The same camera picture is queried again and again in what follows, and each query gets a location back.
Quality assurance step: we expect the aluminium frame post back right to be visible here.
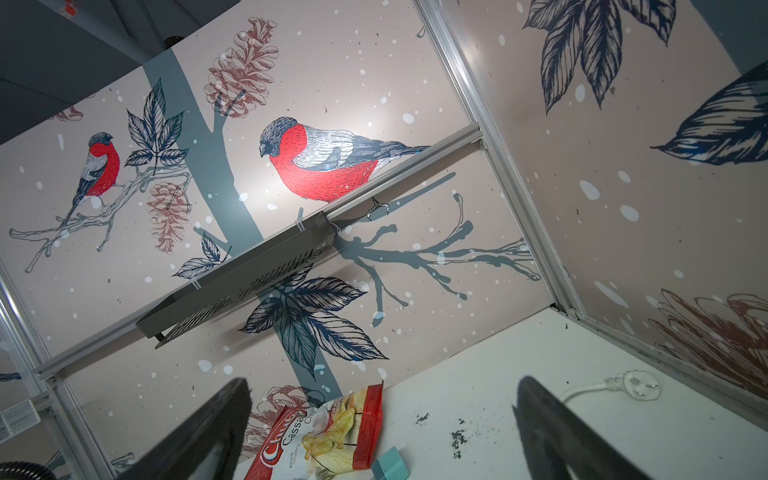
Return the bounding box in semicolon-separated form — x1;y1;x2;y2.
414;1;583;321

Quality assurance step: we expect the aluminium frame post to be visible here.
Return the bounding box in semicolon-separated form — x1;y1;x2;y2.
1;268;118;479
414;1;583;321

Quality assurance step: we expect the aluminium frame post back left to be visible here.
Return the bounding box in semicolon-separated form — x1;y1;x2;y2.
1;268;118;479

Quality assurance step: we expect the black hanging wire basket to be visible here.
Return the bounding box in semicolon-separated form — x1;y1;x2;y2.
136;212;336;347

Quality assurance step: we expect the aluminium frame top bar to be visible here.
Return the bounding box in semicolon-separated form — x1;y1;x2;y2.
36;122;483;380

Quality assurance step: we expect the teal charger plug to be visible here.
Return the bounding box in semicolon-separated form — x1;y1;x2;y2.
371;447;410;480

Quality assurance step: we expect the long strip white cable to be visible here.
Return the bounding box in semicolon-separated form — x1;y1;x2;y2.
559;369;662;404

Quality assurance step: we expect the red white chips bag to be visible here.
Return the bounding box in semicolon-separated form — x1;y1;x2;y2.
242;384;384;479

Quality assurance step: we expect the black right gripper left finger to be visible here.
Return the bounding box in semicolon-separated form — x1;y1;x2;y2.
120;378;252;480

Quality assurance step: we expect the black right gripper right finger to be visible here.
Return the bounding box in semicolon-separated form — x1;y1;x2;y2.
513;376;649;480

